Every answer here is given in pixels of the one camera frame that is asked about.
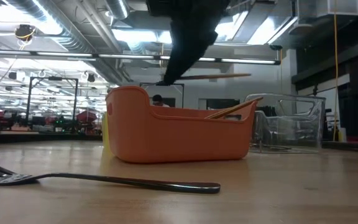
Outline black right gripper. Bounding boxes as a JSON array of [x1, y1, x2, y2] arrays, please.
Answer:
[[146, 0, 231, 85]]

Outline long ceiling light strip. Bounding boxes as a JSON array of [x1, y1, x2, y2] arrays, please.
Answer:
[[0, 49, 282, 65]]

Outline black metal frame stand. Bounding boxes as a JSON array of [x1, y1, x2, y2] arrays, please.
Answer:
[[139, 82, 185, 108], [25, 77, 79, 125]]

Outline yellow extension cable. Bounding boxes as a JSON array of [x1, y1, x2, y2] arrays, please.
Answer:
[[333, 0, 340, 142]]

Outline yellow plastic bin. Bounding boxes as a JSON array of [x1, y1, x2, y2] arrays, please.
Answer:
[[101, 111, 115, 158]]

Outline red cloth cover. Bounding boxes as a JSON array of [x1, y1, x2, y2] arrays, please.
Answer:
[[75, 111, 98, 125]]

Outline orange plastic bin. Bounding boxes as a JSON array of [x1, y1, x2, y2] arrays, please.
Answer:
[[105, 86, 259, 164]]

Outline black fork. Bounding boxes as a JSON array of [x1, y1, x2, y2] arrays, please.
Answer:
[[0, 157, 222, 195]]

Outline gold fork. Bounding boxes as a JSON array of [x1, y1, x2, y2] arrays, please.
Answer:
[[178, 73, 252, 81]]

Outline clear plastic bin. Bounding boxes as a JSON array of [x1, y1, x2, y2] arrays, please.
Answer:
[[244, 93, 326, 155]]

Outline person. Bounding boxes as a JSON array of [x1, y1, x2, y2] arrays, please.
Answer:
[[151, 94, 171, 108]]

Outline wooden utensil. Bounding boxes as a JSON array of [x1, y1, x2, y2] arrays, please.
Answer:
[[204, 96, 264, 120]]

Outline ceiling cable reel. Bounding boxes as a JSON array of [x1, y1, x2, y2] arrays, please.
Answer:
[[14, 24, 37, 43]]

